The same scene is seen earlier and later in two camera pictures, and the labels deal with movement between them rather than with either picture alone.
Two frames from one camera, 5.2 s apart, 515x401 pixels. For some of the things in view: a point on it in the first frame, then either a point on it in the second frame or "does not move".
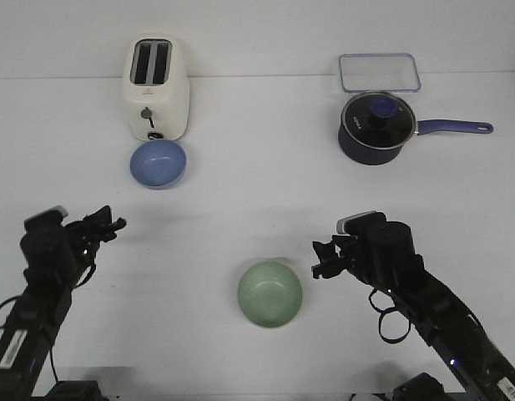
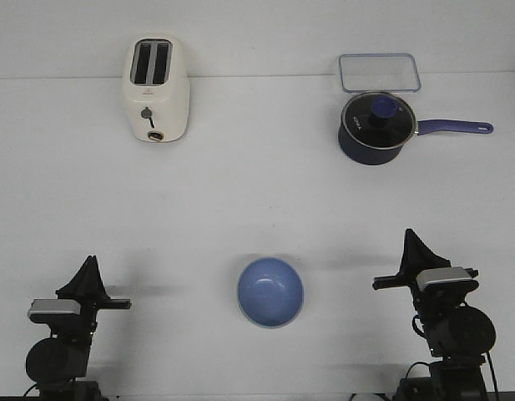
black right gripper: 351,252 → 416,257
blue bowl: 158,164 → 270,292
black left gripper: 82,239 → 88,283
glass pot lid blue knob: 379,119 does not move
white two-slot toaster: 157,86 does not move
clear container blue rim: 379,73 does not move
